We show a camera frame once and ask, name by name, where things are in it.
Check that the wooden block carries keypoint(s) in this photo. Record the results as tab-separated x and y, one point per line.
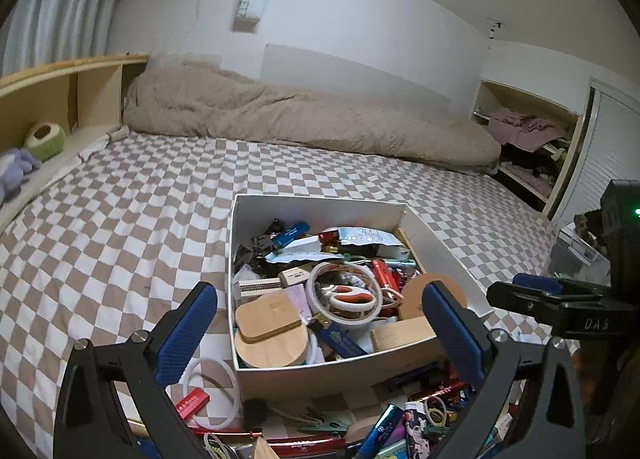
400	331

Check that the purple plush toy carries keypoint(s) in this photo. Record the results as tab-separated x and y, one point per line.
15	169

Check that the pink clothes pile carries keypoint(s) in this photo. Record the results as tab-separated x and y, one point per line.
520	129

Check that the wooden headboard shelf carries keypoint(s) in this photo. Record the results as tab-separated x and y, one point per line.
95	89

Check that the white tape roll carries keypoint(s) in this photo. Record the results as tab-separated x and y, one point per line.
350	321

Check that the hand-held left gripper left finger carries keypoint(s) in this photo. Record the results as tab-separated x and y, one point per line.
192	324

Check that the bamboo lid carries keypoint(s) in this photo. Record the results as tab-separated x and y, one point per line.
270	316
280	354

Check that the clear plastic bin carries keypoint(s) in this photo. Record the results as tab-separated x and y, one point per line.
570	249

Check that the white wall panel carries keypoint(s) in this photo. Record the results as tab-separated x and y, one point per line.
350	74

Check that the beige duvet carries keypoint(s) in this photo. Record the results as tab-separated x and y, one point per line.
300	114

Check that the white matchbox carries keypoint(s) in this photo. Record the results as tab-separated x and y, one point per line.
260	286

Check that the white louvered closet door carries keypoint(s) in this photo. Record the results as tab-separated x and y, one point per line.
615	139

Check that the white shoe box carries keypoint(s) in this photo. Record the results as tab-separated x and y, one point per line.
300	379

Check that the round cork disc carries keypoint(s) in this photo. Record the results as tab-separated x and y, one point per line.
412	296

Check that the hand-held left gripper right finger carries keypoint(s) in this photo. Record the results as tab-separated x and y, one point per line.
450	324

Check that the pale blue curtain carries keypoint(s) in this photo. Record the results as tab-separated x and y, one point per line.
60	24

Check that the white foil packet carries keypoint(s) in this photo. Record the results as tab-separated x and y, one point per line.
370	236

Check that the pile of assorted lighters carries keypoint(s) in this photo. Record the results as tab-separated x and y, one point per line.
385	431

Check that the open closet shelf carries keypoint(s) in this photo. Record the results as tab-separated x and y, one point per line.
482	104

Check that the green round plush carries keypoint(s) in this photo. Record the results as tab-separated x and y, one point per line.
50	144

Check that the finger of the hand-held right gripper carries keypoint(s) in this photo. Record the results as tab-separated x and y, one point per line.
530	301

